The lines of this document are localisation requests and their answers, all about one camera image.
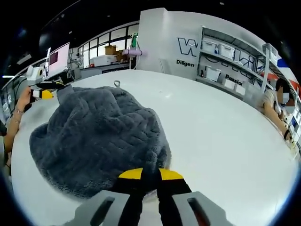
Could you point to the grey counter cabinet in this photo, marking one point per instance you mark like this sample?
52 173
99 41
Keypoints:
113 69

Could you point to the white plastic crate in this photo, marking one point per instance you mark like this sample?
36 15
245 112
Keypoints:
103 60

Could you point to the white storage shelf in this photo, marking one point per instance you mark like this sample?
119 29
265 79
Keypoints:
225 50

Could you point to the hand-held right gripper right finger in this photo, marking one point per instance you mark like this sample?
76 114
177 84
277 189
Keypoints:
171 202

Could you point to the silver wristwatch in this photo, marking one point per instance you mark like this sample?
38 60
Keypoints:
20 111

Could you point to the person's left hand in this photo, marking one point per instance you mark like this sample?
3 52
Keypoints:
24 101

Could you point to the pink-screen computer monitor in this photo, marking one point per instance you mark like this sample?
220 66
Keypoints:
58 58

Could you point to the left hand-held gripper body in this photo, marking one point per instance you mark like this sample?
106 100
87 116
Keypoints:
35 73

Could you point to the cardboard box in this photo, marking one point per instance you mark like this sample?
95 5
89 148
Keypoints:
111 50

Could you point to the grey towel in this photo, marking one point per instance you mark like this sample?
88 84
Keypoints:
98 136

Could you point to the green hanging item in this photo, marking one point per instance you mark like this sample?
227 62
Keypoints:
134 41

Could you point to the grey metal shelving rack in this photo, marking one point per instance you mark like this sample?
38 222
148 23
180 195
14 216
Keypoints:
223 63
268 54

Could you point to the purple rolled mat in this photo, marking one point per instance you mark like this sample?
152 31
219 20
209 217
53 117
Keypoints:
135 52

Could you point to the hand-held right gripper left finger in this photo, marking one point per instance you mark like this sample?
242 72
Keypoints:
127 202

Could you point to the grey ceiling unit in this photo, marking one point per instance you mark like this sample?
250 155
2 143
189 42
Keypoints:
24 58

